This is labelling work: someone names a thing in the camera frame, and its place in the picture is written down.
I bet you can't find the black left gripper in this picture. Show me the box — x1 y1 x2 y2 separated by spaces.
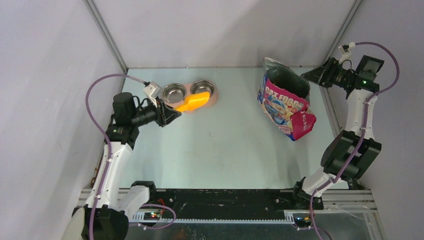
130 96 181 127

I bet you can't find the pink double pet feeder base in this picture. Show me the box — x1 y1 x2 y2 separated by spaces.
159 82 219 108

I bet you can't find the yellow plastic food scoop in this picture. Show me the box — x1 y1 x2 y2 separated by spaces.
173 92 210 113

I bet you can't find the colourful cat food bag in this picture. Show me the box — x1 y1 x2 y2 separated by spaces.
257 57 317 141

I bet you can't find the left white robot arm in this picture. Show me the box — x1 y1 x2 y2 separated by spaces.
63 92 182 240

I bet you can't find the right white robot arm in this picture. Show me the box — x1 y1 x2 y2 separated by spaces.
290 55 384 209

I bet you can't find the left steel bowl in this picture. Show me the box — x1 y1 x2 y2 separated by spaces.
160 83 187 104

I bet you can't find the steel bowl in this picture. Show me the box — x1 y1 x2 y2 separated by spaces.
189 79 216 97
160 83 187 104

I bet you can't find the right steel bowl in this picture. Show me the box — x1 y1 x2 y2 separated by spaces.
189 79 216 97

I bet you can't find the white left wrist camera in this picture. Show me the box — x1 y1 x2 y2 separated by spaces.
143 81 162 108

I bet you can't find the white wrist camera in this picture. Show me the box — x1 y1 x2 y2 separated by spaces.
143 81 162 108
338 42 356 64

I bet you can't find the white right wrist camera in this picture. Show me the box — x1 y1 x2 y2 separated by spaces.
338 42 356 64

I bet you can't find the aluminium corner post right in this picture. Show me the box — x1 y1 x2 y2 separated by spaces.
321 0 364 64

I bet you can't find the aluminium corner post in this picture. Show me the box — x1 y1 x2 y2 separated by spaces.
83 0 129 73
321 0 364 64

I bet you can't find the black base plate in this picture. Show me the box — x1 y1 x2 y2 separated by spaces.
148 188 324 220

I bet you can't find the aluminium corner post left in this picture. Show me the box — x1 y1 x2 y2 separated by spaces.
83 0 129 73

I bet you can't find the grey slotted cable duct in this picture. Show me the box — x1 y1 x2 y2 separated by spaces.
129 211 295 225

